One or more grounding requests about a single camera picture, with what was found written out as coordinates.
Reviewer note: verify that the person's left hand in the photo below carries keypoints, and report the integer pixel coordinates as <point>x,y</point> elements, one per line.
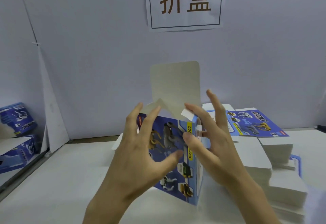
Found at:
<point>135,165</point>

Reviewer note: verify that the person's right hand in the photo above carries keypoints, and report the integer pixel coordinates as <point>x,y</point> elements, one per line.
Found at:
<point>219,152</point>

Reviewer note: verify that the blue dog-print cardboard box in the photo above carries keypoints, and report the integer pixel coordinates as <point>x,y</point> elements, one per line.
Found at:
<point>176,81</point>

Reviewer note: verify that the pile of blue boxes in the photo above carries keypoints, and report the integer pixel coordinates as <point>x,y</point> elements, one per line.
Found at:
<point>18,119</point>

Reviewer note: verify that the person's right forearm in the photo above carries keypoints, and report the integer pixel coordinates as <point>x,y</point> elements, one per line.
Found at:
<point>254,203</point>

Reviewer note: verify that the person's left forearm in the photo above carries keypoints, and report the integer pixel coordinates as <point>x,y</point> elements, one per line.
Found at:
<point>104,211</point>

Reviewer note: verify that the black object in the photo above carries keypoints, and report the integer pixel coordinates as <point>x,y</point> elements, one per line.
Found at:
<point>322,127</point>

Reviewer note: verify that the white paper wall sign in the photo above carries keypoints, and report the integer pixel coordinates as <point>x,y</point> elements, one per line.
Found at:
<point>184,21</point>

